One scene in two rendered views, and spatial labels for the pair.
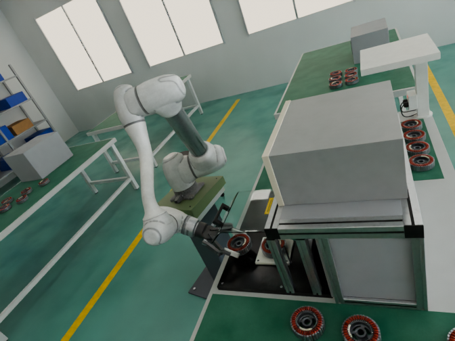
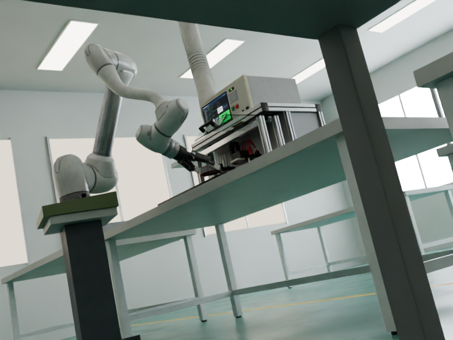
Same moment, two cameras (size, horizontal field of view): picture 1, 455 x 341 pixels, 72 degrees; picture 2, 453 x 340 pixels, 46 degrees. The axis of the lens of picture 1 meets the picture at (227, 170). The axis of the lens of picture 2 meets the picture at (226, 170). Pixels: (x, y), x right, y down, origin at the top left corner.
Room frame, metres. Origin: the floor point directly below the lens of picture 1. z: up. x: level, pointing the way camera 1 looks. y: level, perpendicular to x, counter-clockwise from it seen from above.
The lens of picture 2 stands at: (0.07, 2.49, 0.30)
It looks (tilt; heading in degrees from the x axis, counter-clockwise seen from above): 11 degrees up; 291
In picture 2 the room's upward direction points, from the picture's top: 13 degrees counter-clockwise
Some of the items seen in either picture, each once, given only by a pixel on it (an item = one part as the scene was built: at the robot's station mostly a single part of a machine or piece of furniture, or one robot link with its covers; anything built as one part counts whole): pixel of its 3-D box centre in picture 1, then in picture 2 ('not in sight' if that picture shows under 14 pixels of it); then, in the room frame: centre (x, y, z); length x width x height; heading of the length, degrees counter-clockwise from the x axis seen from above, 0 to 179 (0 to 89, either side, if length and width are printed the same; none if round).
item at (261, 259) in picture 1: (275, 250); not in sight; (1.03, -0.06, 0.78); 0.15 x 0.15 x 0.01; 59
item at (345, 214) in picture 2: not in sight; (362, 240); (1.11, -4.00, 0.38); 2.10 x 0.90 x 0.75; 149
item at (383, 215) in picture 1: (340, 168); (253, 129); (0.97, -0.40, 1.09); 0.68 x 0.44 x 0.05; 149
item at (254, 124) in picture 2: not in sight; (226, 140); (1.08, -0.21, 1.03); 0.62 x 0.01 x 0.03; 149
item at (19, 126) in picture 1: (17, 127); not in sight; (6.97, 3.71, 0.87); 0.42 x 0.40 x 0.19; 148
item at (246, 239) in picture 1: (239, 244); (209, 170); (1.09, 0.08, 0.83); 0.11 x 0.11 x 0.04
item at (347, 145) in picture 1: (335, 141); (250, 108); (0.96, -0.39, 1.22); 0.44 x 0.39 x 0.20; 149
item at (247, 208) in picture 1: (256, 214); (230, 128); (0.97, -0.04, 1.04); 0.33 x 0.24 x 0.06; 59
